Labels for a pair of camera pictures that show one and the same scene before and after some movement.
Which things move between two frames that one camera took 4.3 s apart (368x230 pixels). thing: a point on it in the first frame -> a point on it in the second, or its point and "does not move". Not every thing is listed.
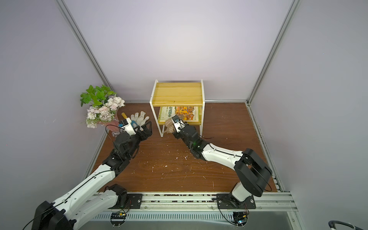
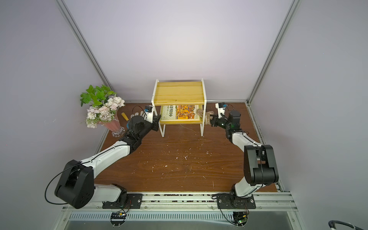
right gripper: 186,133 -> 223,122
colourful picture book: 189,114 does not move
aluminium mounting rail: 194,201 does not move
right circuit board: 240,218 does not move
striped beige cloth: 170,125 -> 207,115
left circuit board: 118,218 does not move
